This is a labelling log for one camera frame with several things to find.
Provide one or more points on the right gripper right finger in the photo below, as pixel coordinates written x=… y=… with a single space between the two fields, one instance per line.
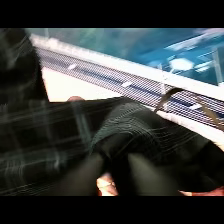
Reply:
x=143 y=180

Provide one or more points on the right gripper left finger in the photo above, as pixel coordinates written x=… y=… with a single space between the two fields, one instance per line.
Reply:
x=85 y=176

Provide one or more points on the dark checked shirt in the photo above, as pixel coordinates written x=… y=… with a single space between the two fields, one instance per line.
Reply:
x=43 y=140

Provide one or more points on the silver frame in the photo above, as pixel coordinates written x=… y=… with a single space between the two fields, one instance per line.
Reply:
x=100 y=58

